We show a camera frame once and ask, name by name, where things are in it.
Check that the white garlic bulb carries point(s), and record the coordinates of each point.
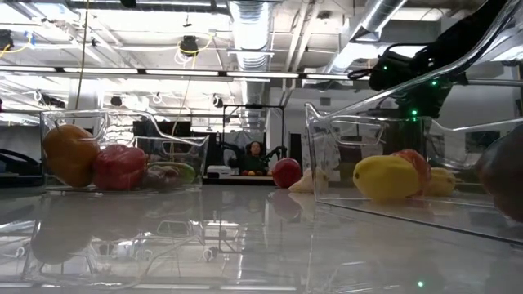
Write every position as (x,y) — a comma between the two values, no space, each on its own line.
(304,183)

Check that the small red tomato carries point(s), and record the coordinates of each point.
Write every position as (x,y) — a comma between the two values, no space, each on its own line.
(287,172)

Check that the red bell pepper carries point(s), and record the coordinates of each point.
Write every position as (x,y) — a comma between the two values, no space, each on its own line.
(118,167)

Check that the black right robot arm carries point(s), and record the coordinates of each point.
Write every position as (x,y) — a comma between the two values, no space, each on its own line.
(457,41)

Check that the black background robot arm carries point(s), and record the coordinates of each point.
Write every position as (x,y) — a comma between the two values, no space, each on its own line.
(275,153)
(235,153)

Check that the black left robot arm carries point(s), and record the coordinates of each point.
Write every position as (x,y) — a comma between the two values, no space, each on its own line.
(16,163)

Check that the yellow lemon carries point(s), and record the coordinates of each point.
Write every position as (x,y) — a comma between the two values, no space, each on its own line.
(384,177)
(441,181)

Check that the clear plastic basket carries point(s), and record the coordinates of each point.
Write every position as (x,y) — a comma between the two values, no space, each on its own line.
(192,147)
(323,134)

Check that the dark maroon round fruit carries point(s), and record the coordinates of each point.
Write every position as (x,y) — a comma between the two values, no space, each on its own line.
(504,175)

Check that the person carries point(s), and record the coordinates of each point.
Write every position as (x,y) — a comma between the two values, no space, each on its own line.
(254,163)

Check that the white box device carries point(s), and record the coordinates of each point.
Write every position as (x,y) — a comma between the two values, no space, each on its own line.
(220,171)

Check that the green cucumber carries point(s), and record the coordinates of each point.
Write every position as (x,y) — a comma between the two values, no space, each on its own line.
(186,171)

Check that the dark purple eggplant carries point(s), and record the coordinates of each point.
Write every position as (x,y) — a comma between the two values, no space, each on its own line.
(161,178)

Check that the orange bell pepper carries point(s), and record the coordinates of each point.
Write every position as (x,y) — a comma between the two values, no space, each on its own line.
(69,157)

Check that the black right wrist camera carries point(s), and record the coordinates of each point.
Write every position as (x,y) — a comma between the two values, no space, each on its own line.
(390,75)

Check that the silver ventilation duct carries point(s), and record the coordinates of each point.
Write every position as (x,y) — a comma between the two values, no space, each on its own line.
(367,24)
(250,32)

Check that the black background robot frame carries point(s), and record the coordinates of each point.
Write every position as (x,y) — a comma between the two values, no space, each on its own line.
(253,106)

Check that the black aluminium table frame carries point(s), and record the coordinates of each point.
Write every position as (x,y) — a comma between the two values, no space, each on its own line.
(237,181)

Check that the black ceiling camera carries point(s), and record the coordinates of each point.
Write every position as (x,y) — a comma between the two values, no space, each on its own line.
(116,101)
(189,45)
(5,39)
(217,102)

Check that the ceiling light strip rail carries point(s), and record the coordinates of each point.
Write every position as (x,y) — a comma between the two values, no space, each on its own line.
(184,72)

